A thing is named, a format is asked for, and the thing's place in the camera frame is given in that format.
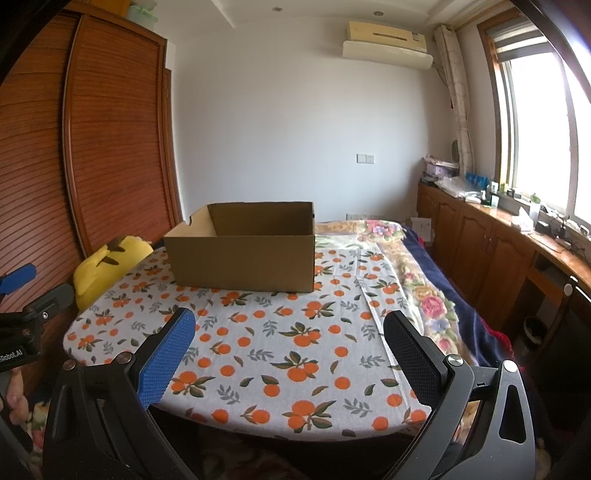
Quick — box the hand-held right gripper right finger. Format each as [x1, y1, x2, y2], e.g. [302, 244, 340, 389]
[383, 310, 539, 480]

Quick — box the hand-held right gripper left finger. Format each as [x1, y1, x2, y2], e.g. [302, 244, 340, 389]
[44, 307, 197, 480]

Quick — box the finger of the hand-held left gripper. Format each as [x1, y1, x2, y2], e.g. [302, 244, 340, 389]
[18, 282, 75, 324]
[0, 263, 38, 296]

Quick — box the brown cardboard box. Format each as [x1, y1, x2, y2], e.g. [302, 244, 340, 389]
[164, 201, 317, 294]

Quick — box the person's left hand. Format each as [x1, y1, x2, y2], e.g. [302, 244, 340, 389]
[0, 367, 31, 425]

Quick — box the yellow plush toy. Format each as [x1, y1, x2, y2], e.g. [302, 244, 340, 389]
[74, 235, 154, 310]

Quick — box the floral blanket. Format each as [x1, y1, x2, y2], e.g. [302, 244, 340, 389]
[314, 219, 460, 361]

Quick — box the navy blue blanket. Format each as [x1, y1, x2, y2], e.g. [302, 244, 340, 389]
[402, 226, 515, 365]

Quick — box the orange fruit print cloth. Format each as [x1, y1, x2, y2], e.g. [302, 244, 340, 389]
[64, 244, 428, 437]

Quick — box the white paper box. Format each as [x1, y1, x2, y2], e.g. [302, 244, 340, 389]
[410, 217, 435, 243]

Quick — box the brown wooden window cabinet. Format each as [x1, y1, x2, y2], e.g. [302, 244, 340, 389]
[417, 180, 591, 333]

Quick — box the dark round trash bin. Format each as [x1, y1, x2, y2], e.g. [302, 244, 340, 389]
[523, 316, 550, 347]

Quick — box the brown wooden slatted wardrobe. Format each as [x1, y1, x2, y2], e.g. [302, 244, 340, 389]
[0, 0, 183, 416]

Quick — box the clear plastic bag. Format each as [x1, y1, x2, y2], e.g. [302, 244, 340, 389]
[436, 175, 485, 197]

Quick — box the white tissue pack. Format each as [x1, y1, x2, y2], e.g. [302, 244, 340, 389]
[510, 205, 541, 232]

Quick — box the purple box stack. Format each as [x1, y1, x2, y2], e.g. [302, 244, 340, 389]
[422, 157, 460, 185]

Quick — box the wooden framed window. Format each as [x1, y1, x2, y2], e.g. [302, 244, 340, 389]
[478, 9, 591, 232]

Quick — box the patterned beige curtain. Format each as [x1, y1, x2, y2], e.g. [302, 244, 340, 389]
[433, 24, 476, 178]

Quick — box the green storage container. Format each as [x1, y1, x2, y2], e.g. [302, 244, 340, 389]
[127, 2, 160, 24]

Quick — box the cream wall air conditioner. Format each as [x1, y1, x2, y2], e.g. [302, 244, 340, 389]
[342, 21, 435, 71]

